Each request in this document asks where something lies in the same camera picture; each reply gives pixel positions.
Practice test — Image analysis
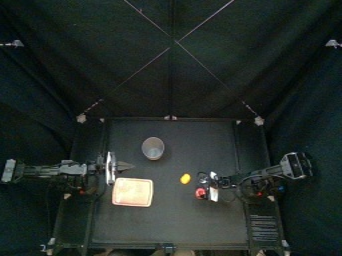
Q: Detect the yellow toy donut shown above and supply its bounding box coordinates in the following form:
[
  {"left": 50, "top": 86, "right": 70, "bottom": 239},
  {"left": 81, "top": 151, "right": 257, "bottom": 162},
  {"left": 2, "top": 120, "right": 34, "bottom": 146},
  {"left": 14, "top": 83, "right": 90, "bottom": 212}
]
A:
[{"left": 179, "top": 172, "right": 193, "bottom": 186}]

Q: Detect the red round toy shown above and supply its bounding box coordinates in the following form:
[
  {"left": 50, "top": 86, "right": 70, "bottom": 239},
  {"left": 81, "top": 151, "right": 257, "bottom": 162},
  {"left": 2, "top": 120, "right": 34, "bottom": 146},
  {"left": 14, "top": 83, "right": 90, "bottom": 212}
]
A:
[{"left": 194, "top": 187, "right": 209, "bottom": 201}]

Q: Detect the pink square tray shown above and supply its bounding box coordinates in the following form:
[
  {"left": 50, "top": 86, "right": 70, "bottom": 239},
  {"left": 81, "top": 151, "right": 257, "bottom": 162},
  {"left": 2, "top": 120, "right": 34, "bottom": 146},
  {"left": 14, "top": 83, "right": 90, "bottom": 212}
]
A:
[{"left": 111, "top": 177, "right": 155, "bottom": 208}]

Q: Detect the white text label sticker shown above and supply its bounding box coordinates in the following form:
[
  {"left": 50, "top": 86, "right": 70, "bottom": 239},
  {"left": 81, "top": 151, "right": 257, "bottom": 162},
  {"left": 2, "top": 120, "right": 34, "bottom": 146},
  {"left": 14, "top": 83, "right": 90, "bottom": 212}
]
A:
[{"left": 250, "top": 214, "right": 281, "bottom": 243}]

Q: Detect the black table edge clamp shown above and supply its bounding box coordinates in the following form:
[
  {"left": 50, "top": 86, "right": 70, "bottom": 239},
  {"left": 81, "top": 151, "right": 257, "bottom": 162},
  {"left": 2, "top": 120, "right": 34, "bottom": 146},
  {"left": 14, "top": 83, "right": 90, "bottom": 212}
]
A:
[{"left": 159, "top": 243, "right": 178, "bottom": 255}]

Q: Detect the thin white cord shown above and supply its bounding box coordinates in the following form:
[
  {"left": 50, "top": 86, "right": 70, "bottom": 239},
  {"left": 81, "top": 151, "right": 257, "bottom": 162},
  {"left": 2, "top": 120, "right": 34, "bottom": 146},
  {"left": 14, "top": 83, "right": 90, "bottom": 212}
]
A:
[
  {"left": 82, "top": 0, "right": 237, "bottom": 116},
  {"left": 123, "top": 0, "right": 260, "bottom": 118}
]

